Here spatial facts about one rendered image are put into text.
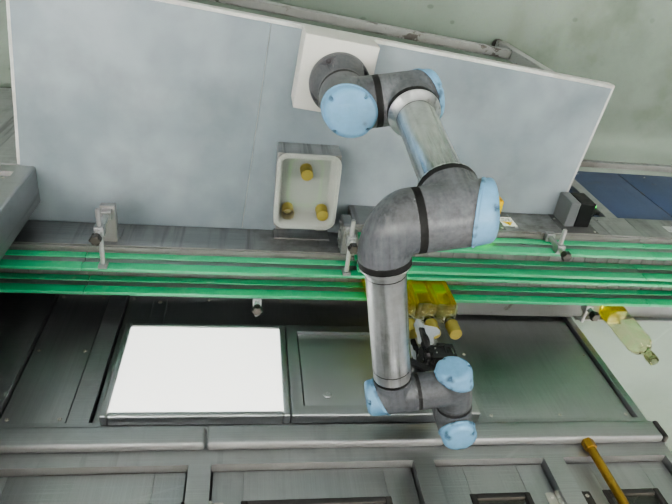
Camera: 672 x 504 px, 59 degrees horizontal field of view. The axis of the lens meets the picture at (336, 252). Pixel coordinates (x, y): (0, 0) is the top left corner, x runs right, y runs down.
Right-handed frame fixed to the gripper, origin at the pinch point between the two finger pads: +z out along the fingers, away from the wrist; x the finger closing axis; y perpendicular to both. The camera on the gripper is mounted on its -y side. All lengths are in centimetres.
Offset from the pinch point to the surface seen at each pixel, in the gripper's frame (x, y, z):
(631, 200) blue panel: 14, 90, 58
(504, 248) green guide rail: 14.0, 28.6, 20.7
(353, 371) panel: -12.9, -13.9, -1.1
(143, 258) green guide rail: 3, -70, 24
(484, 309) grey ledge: -12.3, 31.9, 27.4
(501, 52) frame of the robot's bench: 52, 45, 96
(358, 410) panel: -12.1, -14.8, -15.5
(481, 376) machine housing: -15.8, 22.9, 0.9
